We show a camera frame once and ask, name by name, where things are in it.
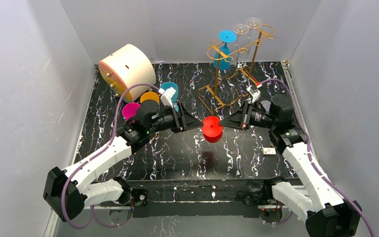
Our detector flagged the blue wine glass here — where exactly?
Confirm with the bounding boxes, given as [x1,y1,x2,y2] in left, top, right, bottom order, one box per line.
[213,30,237,70]

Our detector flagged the teal wine glass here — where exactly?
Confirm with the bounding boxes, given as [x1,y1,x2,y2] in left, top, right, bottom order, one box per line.
[158,82,179,112]

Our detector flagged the red wine glass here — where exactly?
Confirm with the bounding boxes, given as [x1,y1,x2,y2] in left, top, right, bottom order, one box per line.
[201,116,223,143]

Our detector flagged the gold wine glass rack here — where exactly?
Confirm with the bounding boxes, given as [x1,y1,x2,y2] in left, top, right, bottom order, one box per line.
[197,23,275,115]

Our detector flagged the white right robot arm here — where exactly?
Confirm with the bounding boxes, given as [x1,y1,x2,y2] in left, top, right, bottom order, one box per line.
[219,95,361,237]

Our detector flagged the clear wine glass rear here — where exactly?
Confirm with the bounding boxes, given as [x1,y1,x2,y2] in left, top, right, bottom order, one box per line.
[245,17,262,29]

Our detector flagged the clear wine glass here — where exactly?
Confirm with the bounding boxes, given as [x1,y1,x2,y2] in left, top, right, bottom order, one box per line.
[232,24,249,65]
[245,17,262,29]

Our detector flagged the small grey glitter jar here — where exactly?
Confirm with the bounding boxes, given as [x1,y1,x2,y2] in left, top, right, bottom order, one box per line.
[260,100,271,111]

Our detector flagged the clear wine glass front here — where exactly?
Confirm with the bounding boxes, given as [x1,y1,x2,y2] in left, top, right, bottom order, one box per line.
[232,24,249,65]

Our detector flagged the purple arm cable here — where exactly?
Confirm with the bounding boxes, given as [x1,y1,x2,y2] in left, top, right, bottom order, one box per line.
[256,78,377,237]
[60,83,161,230]

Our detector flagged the orange wine glass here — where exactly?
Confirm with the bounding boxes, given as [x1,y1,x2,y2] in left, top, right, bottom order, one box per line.
[140,91,160,105]

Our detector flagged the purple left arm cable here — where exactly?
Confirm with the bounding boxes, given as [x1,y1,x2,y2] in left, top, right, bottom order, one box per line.
[60,83,161,230]

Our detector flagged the small white red box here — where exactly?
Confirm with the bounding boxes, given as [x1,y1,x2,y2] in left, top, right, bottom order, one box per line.
[262,147,277,156]

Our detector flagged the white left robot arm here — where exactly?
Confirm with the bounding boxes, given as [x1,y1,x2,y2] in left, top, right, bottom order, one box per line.
[43,100,203,222]

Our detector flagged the round beige box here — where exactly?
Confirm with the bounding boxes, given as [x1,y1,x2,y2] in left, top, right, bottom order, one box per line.
[98,44,156,102]

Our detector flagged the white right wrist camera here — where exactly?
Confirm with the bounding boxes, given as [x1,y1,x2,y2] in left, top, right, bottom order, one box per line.
[246,82,262,104]

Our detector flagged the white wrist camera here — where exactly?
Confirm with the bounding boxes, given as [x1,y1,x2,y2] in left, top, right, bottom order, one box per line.
[158,87,176,108]
[246,82,262,104]

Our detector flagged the magenta wine glass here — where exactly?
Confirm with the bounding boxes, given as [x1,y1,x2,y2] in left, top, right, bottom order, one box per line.
[121,102,141,121]

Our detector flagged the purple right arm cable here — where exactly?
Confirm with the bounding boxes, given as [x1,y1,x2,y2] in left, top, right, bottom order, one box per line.
[256,78,377,237]

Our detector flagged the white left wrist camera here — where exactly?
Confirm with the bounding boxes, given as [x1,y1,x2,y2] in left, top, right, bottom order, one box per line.
[158,87,176,108]

